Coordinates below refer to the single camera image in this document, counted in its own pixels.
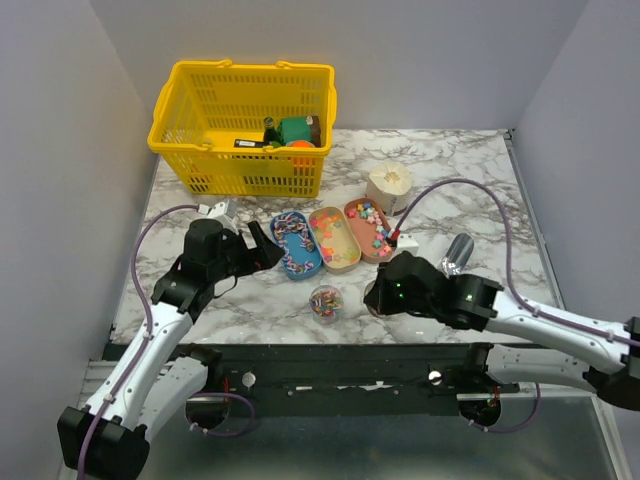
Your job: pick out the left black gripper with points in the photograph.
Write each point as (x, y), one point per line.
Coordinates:
(270, 252)

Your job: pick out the beige tray of gummy candies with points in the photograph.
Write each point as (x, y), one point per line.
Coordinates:
(338, 247)

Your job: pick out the yellow plastic shopping basket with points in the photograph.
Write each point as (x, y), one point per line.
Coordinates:
(206, 105)

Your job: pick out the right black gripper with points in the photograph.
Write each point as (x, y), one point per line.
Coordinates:
(378, 297)

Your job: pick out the black rectangular pack in basket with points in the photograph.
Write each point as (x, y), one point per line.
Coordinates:
(242, 143)

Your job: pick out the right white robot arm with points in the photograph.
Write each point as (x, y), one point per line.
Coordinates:
(596, 356)

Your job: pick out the wrapped toilet paper roll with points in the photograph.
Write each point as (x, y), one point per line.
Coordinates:
(389, 184)

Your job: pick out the pink tray of star candies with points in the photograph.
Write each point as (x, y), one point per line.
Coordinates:
(370, 229)

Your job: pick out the clear glass jar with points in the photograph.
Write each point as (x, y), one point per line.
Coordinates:
(326, 303)

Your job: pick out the gold rimmed jar lid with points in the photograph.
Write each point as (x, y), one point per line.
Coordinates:
(371, 299)

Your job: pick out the blue tray of striped candies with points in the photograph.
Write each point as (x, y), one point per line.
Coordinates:
(292, 233)

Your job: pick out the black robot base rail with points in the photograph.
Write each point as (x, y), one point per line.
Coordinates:
(341, 380)

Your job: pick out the aluminium frame rail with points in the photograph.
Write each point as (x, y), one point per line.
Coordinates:
(96, 373)

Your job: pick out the green glass bottle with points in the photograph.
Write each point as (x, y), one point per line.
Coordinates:
(271, 135)

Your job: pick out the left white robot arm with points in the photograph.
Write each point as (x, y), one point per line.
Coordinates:
(110, 436)

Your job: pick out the silver metal scoop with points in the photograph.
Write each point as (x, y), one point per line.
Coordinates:
(457, 256)

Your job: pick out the green box in basket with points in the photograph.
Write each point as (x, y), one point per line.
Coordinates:
(298, 128)

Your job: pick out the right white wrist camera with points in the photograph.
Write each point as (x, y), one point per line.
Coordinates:
(403, 242)

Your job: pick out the orange ball in basket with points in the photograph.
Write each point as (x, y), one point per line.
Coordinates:
(301, 144)

